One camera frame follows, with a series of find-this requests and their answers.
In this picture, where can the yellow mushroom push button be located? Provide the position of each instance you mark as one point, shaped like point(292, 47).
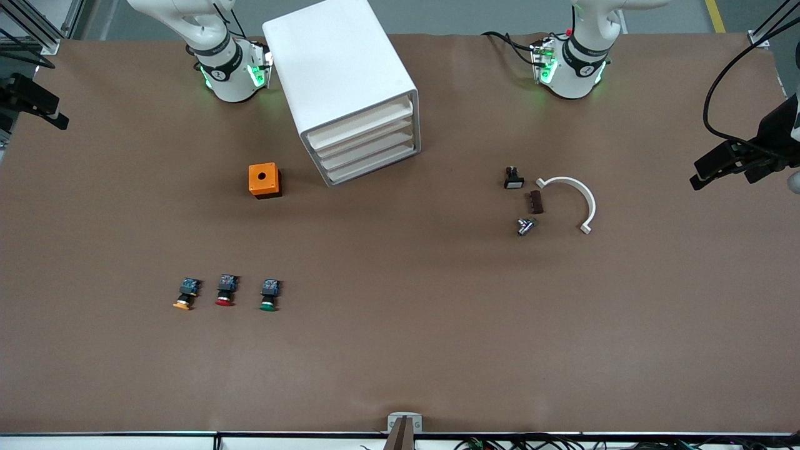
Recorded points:
point(187, 289)

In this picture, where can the white plastic drawer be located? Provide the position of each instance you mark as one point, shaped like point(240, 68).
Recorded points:
point(359, 125)
point(373, 167)
point(365, 142)
point(369, 156)

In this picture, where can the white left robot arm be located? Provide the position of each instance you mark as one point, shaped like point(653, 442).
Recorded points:
point(578, 69)

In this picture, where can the red mushroom push button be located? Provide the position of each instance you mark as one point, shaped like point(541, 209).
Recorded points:
point(227, 286)

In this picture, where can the white drawer cabinet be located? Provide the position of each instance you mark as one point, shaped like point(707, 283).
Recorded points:
point(331, 56)

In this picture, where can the green mushroom push button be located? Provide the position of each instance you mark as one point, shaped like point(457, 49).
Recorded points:
point(270, 289)

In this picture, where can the small brown block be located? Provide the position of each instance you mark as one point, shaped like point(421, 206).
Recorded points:
point(536, 202)

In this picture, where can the brown table cover sheet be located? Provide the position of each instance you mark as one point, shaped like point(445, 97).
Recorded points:
point(400, 350)

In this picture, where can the aluminium frame profile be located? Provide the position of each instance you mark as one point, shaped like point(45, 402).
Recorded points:
point(47, 39)
point(759, 39)

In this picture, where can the white curved plastic bracket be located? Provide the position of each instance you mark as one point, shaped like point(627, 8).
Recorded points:
point(592, 206)

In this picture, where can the silver key switch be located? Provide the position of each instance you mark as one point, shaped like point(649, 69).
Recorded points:
point(525, 227)

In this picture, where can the black switch with white face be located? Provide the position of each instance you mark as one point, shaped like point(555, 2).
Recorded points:
point(514, 181)

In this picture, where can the orange button enclosure box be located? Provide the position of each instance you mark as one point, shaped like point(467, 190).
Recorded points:
point(262, 170)

